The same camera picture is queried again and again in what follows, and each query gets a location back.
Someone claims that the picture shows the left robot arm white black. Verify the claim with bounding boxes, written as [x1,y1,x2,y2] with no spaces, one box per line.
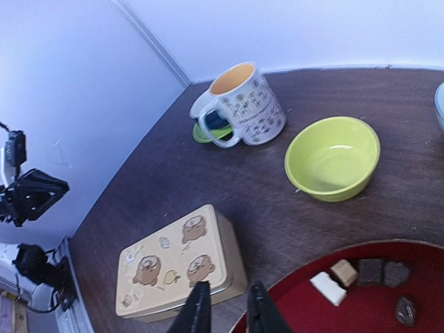
[1,169,78,314]

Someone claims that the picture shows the white and navy bowl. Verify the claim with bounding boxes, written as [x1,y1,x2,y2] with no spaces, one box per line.
[205,110,232,136]

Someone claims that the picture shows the white floral mug orange inside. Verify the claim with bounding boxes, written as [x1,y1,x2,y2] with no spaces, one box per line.
[189,62,287,148]

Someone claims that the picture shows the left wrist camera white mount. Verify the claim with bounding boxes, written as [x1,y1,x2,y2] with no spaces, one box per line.
[1,130,27,187]

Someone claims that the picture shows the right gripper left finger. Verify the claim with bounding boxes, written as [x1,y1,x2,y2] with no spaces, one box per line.
[168,282,212,333]

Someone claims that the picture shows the dark chocolate top square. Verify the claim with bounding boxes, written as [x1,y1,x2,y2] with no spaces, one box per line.
[357,258,385,286]

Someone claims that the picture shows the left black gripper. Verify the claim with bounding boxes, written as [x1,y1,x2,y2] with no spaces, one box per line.
[1,169,69,228]

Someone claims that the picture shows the lime green bowl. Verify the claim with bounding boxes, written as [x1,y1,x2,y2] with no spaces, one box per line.
[284,116,381,203]

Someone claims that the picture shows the beige metal tin box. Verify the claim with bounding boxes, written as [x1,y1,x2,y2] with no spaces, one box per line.
[121,212,249,324]

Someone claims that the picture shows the white chocolate pieces top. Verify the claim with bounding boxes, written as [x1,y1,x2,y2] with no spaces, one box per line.
[309,271,347,307]

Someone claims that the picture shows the caramel square chocolate left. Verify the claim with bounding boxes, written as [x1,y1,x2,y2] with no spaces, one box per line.
[330,259,358,287]

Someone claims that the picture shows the green saucer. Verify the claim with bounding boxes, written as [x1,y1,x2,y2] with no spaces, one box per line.
[192,123,232,144]

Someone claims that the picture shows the pale blue ceramic bowl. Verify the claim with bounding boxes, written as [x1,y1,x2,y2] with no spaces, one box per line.
[434,83,444,131]

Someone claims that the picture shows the left aluminium frame post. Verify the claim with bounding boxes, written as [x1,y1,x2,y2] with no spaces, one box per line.
[112,0,193,87]

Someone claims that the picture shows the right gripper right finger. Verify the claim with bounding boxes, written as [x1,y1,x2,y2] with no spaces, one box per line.
[246,281,291,333]

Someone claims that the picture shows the small dark chocolate near tongs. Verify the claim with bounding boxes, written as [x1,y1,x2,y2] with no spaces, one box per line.
[395,296,416,327]

